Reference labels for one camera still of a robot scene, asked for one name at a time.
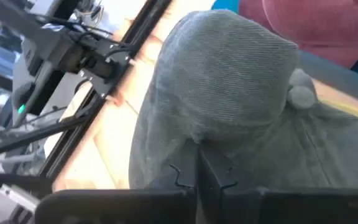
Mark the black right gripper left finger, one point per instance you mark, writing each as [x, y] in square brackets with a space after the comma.
[185, 171]

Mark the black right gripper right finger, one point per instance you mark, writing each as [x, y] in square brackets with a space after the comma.
[216, 174]

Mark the black table edge rail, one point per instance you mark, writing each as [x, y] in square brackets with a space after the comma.
[104, 93]

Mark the red baseball cap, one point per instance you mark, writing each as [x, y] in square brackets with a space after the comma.
[322, 28]

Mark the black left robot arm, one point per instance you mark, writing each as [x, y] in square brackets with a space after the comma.
[57, 53]

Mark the silver metal bracket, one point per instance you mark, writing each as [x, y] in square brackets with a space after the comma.
[19, 196]

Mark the black diagonal strut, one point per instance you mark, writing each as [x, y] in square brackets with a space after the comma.
[33, 138]

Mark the grey baseball cap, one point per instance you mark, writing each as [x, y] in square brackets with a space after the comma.
[222, 81]

